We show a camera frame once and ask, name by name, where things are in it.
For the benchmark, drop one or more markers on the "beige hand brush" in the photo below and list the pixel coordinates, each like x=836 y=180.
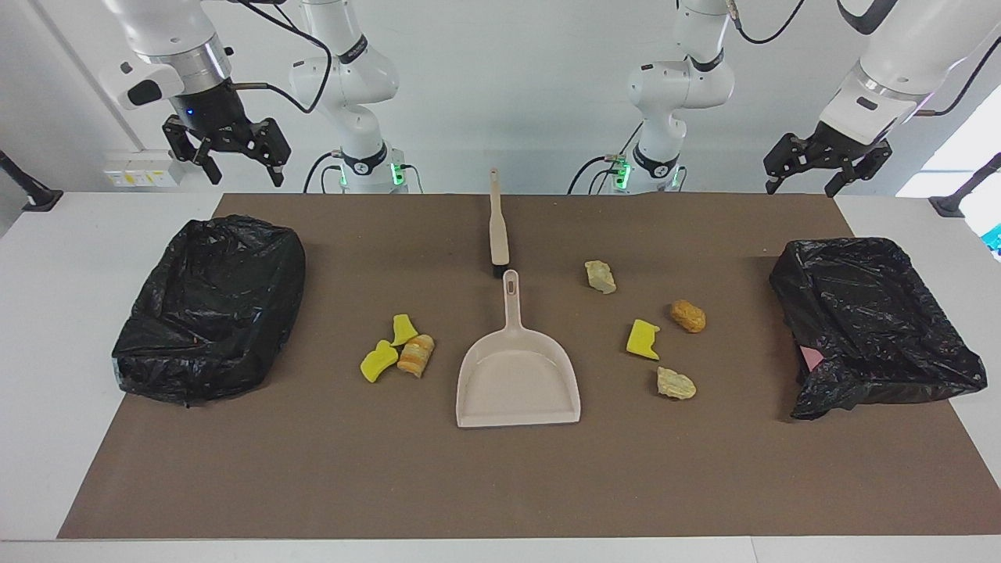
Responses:
x=498 y=242

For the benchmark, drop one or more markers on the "yellow green sponge piece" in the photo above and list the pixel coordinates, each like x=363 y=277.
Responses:
x=643 y=339
x=403 y=328
x=378 y=361

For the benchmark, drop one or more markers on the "white wall socket box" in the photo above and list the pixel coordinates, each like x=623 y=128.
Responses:
x=141 y=172

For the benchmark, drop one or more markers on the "black clamp stand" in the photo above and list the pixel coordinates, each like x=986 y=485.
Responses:
x=950 y=205
x=35 y=195

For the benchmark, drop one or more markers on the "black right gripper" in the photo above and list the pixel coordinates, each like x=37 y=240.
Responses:
x=205 y=109

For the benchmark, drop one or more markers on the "beige plastic dustpan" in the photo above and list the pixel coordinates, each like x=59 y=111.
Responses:
x=516 y=383

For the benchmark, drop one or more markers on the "pink plastic bin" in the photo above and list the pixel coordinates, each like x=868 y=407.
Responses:
x=812 y=358

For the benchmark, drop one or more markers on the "black trash bag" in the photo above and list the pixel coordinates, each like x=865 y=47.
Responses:
x=868 y=328
x=203 y=313

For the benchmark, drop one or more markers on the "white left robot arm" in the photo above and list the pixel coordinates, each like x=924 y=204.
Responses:
x=680 y=86

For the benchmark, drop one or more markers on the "brown toy bread nugget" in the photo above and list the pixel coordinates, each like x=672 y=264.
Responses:
x=688 y=316

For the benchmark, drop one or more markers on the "green lit connector box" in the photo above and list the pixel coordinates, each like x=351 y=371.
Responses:
x=622 y=172
x=397 y=172

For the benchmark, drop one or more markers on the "brown table mat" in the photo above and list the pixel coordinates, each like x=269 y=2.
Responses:
x=500 y=485

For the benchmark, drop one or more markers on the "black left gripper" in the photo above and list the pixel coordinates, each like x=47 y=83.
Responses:
x=841 y=141

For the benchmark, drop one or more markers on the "toy croissant bread piece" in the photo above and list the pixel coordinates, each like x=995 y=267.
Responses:
x=600 y=276
x=676 y=383
x=416 y=355

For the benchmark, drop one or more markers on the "cyan object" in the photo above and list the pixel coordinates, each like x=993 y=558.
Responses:
x=995 y=238

